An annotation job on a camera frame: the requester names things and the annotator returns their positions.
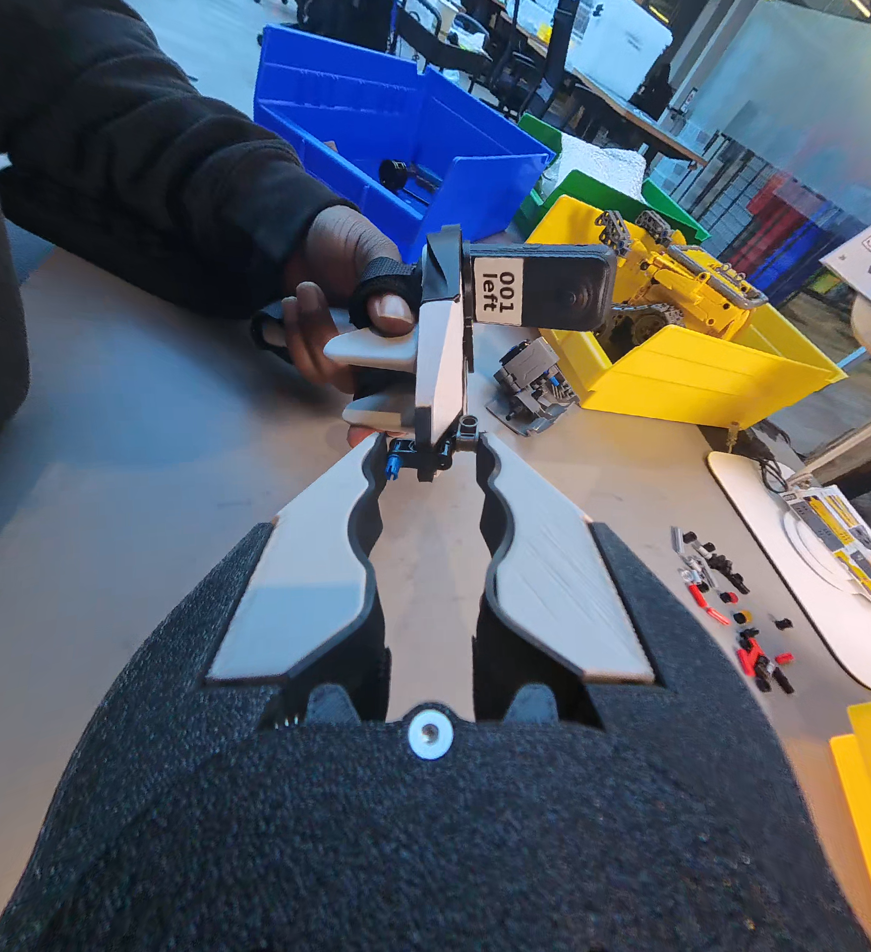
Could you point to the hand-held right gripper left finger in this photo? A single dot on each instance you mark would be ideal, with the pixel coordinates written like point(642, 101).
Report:
point(294, 595)

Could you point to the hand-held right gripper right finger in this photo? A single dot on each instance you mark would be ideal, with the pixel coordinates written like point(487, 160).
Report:
point(562, 595)

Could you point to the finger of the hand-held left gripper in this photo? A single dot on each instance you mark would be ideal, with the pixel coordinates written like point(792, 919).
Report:
point(441, 372)

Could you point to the small black blue-pin assembly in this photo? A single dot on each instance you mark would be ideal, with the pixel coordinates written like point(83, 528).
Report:
point(469, 430)

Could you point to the black connector with blue pin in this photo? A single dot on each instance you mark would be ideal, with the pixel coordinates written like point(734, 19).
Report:
point(404, 446)

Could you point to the pile of small toy pieces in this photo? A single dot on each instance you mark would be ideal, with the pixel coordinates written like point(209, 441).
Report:
point(698, 595)

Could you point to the grey desk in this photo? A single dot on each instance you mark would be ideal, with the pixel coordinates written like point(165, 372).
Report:
point(145, 483)

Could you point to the person's left hand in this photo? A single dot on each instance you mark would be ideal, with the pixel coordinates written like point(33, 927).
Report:
point(338, 245)

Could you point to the grey toy cab assembly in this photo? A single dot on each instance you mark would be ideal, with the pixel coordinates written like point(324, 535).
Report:
point(532, 364)

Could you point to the green bin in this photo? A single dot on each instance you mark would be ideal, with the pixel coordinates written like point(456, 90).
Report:
point(599, 186)

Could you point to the yellow toy bulldozer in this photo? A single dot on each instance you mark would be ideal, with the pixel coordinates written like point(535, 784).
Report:
point(673, 275)

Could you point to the white foam sheet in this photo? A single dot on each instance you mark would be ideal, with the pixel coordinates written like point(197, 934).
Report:
point(599, 160)

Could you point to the wooden table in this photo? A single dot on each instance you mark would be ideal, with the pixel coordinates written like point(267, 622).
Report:
point(628, 111)

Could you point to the white book stand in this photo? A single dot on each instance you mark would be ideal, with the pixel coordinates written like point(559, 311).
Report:
point(814, 625)

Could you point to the white storage box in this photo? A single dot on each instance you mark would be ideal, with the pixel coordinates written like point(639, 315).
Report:
point(621, 37)

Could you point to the sticker sheet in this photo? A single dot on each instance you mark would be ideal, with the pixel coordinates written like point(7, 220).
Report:
point(844, 535)

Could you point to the blue bin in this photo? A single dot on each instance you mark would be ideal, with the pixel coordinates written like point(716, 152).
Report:
point(331, 97)

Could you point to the blue-grey chair seat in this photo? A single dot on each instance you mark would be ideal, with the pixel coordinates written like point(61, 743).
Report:
point(30, 256)

